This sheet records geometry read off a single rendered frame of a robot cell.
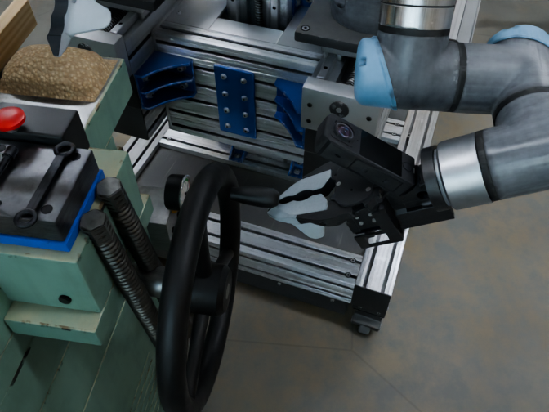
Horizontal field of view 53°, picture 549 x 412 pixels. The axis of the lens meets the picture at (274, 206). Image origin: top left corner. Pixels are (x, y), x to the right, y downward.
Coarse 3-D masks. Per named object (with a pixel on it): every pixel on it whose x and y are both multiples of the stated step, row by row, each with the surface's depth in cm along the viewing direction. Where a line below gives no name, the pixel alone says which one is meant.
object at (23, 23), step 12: (24, 0) 78; (12, 12) 76; (24, 12) 77; (0, 24) 74; (12, 24) 75; (24, 24) 78; (36, 24) 81; (0, 36) 73; (12, 36) 75; (24, 36) 78; (0, 48) 73; (12, 48) 76; (0, 60) 73
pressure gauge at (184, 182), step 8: (168, 176) 91; (176, 176) 90; (184, 176) 91; (168, 184) 89; (176, 184) 89; (184, 184) 90; (168, 192) 89; (176, 192) 89; (184, 192) 91; (168, 200) 89; (176, 200) 89; (168, 208) 91; (176, 208) 90
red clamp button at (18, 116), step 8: (0, 112) 49; (8, 112) 49; (16, 112) 50; (24, 112) 50; (0, 120) 49; (8, 120) 49; (16, 120) 49; (24, 120) 50; (0, 128) 49; (8, 128) 49
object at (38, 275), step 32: (96, 160) 55; (128, 160) 56; (128, 192) 57; (0, 256) 48; (32, 256) 47; (64, 256) 47; (96, 256) 51; (32, 288) 52; (64, 288) 51; (96, 288) 52
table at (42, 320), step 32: (0, 96) 70; (32, 96) 70; (128, 96) 79; (96, 128) 69; (0, 288) 52; (0, 320) 53; (32, 320) 53; (64, 320) 53; (96, 320) 53; (0, 352) 54
